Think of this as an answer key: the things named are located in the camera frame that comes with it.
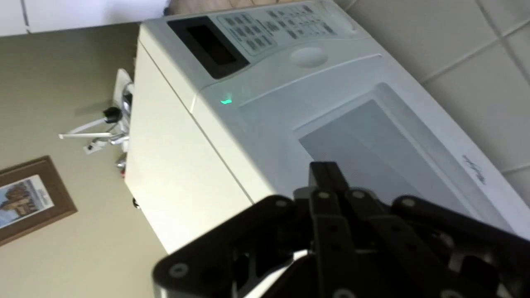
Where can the brown framed wall picture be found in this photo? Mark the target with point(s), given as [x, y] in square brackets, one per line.
[30, 201]

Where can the white microwave oven body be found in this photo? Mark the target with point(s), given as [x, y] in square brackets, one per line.
[170, 160]

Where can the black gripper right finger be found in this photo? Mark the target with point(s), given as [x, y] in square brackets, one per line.
[419, 249]

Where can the white desk lamp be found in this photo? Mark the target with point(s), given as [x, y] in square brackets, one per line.
[99, 128]

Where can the white microwave door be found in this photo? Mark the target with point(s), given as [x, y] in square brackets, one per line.
[353, 130]

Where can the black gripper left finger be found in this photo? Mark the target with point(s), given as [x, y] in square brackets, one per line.
[258, 243]

